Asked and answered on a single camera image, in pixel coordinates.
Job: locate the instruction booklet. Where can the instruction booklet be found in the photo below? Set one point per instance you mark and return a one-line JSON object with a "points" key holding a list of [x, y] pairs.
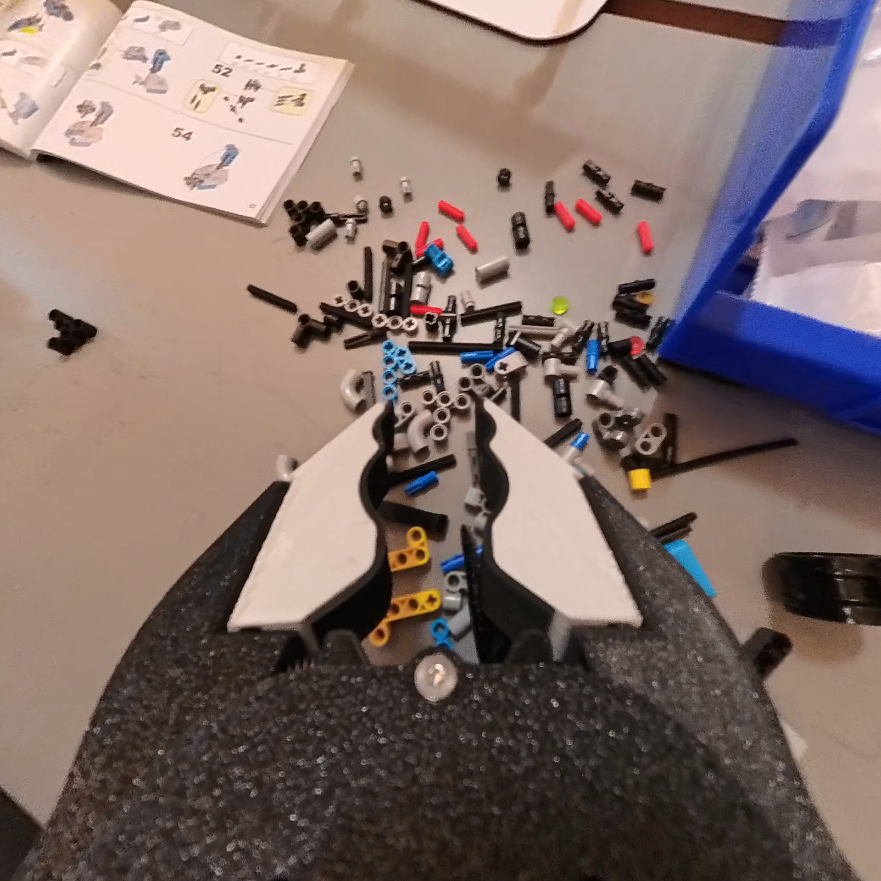
{"points": [[172, 89]]}

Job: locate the pile of small brick parts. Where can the pile of small brick parts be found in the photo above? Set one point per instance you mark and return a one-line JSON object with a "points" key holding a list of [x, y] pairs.
{"points": [[482, 330]]}

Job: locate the black toy wheel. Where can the black toy wheel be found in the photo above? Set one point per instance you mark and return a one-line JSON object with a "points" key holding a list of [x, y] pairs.
{"points": [[819, 585]]}

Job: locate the black brick connector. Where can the black brick connector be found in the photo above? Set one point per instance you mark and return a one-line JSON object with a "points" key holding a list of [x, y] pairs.
{"points": [[69, 332]]}

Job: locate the blue plastic bin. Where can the blue plastic bin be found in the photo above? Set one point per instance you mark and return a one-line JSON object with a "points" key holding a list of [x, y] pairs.
{"points": [[757, 241]]}

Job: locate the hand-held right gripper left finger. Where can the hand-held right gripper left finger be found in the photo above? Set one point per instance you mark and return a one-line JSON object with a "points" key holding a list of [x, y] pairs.
{"points": [[316, 544]]}

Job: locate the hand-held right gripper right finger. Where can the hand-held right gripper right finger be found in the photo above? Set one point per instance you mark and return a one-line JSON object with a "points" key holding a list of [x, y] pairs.
{"points": [[557, 544]]}

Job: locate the clear plastic bags bundle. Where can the clear plastic bags bundle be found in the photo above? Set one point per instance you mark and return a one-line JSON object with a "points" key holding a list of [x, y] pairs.
{"points": [[826, 206]]}

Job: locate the grey desk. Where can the grey desk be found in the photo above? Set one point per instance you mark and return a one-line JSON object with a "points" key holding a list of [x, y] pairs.
{"points": [[172, 413]]}

